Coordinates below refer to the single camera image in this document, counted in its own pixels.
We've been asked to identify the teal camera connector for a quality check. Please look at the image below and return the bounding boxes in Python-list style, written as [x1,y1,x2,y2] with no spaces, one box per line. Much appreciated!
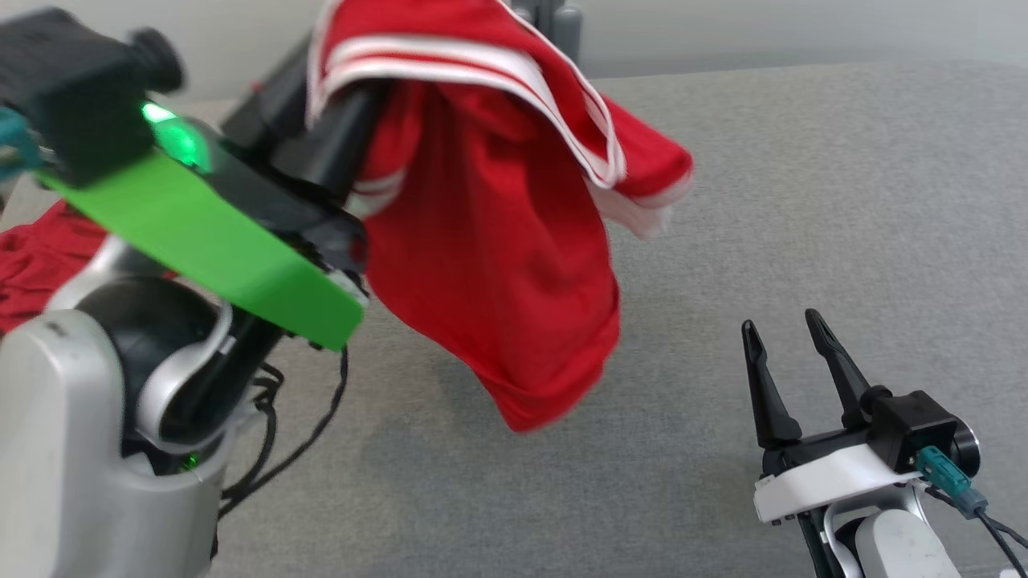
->
[916,446,989,516]
[0,108,43,181]

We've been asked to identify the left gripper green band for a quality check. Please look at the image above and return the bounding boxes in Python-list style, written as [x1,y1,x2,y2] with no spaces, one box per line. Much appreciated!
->
[36,44,390,350]

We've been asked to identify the grey partition post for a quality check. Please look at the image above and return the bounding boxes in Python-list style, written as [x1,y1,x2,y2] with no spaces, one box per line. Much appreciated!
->
[510,0,583,65]

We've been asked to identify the grey fabric sofa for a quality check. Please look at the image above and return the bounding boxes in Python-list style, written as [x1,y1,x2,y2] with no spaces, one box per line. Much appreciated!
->
[0,60,1028,578]

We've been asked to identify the red shorts with white hem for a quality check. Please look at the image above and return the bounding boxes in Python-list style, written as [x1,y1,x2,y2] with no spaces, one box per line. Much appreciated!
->
[0,201,109,334]

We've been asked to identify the teal right camera connector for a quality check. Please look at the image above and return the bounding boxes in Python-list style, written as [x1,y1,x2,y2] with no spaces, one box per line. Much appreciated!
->
[916,446,989,516]

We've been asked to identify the red jersey with white trim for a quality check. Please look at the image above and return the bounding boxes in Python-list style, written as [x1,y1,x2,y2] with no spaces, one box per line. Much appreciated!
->
[305,0,696,434]

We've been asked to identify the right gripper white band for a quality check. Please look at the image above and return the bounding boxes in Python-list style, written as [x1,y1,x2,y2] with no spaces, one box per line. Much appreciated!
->
[741,309,924,527]

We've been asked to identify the teal left camera connector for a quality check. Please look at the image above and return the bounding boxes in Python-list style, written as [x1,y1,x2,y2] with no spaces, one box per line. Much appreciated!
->
[0,108,43,181]

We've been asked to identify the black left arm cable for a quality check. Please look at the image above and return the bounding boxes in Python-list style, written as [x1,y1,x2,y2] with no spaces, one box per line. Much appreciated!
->
[217,345,351,519]

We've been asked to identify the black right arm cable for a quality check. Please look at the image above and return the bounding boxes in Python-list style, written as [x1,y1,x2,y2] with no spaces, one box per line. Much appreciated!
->
[924,482,1028,578]

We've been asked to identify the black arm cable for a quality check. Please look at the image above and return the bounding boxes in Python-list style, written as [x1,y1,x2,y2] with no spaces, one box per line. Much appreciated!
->
[217,345,351,519]
[924,482,1028,578]

